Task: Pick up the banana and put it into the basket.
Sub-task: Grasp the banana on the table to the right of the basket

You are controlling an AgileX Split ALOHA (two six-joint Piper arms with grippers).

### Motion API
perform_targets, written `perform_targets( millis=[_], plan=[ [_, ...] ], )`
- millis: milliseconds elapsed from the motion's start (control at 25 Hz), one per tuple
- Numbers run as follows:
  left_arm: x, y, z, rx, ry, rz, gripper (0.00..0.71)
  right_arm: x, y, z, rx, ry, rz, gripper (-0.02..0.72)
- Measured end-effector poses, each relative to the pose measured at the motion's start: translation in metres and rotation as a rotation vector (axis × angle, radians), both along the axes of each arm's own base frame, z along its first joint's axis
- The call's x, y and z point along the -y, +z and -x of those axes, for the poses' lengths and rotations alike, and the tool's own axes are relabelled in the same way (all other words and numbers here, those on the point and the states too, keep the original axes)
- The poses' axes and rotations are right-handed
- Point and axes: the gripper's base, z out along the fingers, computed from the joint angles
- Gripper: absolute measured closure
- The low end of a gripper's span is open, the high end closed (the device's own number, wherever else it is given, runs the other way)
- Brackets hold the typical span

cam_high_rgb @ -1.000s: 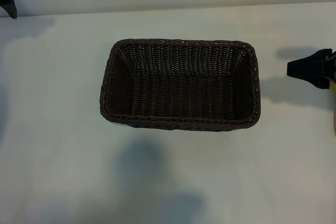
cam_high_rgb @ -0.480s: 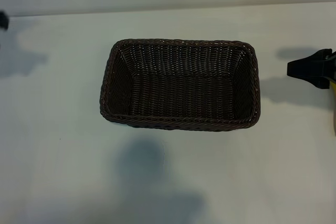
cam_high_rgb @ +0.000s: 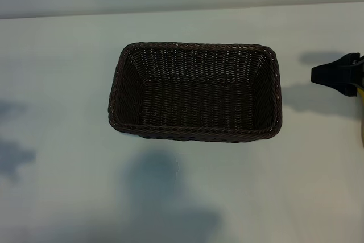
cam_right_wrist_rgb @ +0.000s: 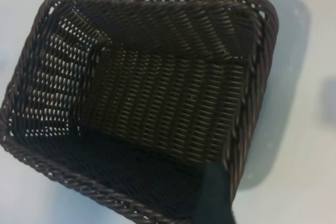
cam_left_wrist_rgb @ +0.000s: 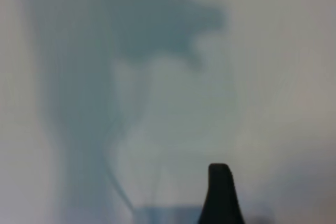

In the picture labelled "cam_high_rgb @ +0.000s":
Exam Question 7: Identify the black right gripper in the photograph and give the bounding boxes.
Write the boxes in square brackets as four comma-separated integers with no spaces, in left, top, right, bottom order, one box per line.
[311,52,364,98]

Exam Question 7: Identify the yellow banana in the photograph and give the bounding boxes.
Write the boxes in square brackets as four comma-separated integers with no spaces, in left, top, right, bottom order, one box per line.
[355,87,364,149]

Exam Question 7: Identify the dark brown wicker basket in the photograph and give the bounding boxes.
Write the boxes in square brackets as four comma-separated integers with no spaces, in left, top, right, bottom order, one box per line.
[107,41,284,142]

